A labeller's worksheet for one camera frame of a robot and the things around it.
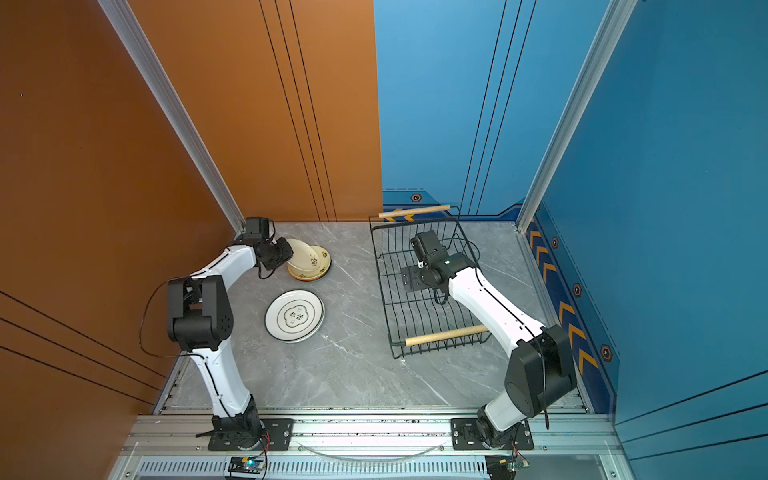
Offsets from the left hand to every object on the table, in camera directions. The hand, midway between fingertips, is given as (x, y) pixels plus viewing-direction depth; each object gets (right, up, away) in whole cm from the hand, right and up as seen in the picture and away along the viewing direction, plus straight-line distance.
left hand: (292, 249), depth 102 cm
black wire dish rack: (+41, -21, -12) cm, 48 cm away
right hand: (+42, -8, -16) cm, 46 cm away
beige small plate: (+10, -6, +4) cm, 12 cm away
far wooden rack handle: (+41, +13, -5) cm, 44 cm away
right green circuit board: (+61, -52, -31) cm, 86 cm away
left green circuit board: (-1, -52, -31) cm, 60 cm away
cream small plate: (+2, -3, +4) cm, 5 cm away
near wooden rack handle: (+47, -21, -30) cm, 60 cm away
